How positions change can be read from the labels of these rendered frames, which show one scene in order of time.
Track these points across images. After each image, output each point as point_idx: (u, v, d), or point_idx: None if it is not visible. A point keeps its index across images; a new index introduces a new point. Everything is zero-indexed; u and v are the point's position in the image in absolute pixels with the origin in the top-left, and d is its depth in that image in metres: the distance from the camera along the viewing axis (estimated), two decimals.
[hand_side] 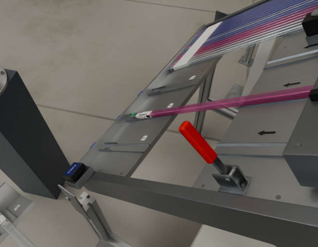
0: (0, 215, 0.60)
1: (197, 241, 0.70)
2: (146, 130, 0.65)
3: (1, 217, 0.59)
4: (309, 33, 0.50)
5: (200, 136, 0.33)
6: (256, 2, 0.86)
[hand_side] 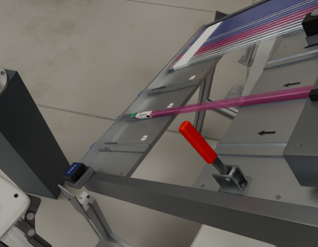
0: None
1: (197, 241, 0.70)
2: (146, 130, 0.65)
3: None
4: (309, 33, 0.50)
5: (200, 136, 0.33)
6: (256, 2, 0.86)
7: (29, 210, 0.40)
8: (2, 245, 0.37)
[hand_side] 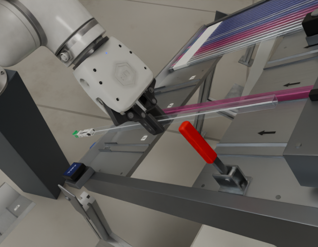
0: (82, 130, 0.68)
1: (197, 241, 0.70)
2: (146, 130, 0.65)
3: (85, 130, 0.67)
4: (309, 33, 0.50)
5: (200, 136, 0.33)
6: (256, 2, 0.86)
7: (149, 86, 0.50)
8: (137, 105, 0.47)
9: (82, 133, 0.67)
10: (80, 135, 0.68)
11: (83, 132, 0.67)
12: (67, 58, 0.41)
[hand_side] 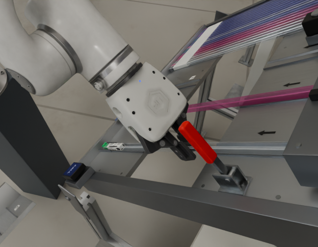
0: (112, 143, 0.69)
1: (197, 241, 0.70)
2: None
3: (115, 144, 0.67)
4: (309, 33, 0.50)
5: (200, 136, 0.33)
6: (256, 2, 0.86)
7: None
8: (169, 132, 0.46)
9: (111, 146, 0.68)
10: (110, 148, 0.68)
11: (113, 145, 0.68)
12: (101, 87, 0.41)
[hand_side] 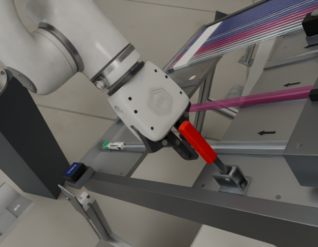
0: (113, 143, 0.68)
1: (197, 241, 0.70)
2: None
3: (116, 143, 0.67)
4: (309, 33, 0.50)
5: (200, 136, 0.33)
6: (256, 2, 0.86)
7: None
8: (172, 132, 0.45)
9: (112, 145, 0.67)
10: (111, 147, 0.68)
11: (114, 144, 0.67)
12: (103, 86, 0.41)
